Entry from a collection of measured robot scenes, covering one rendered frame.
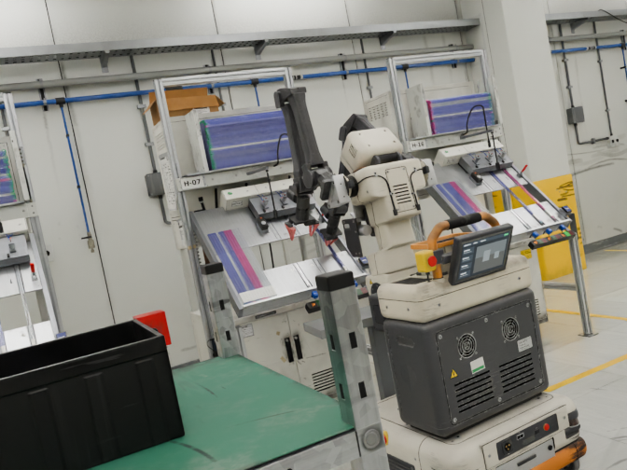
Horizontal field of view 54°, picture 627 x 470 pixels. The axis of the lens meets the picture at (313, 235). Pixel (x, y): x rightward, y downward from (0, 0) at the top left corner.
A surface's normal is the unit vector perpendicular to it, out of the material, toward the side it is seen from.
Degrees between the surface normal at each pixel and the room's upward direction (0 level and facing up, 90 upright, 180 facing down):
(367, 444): 90
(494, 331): 90
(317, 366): 90
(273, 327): 90
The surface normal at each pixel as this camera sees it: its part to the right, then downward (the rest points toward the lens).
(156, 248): 0.44, -0.02
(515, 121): -0.88, 0.20
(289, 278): 0.15, -0.74
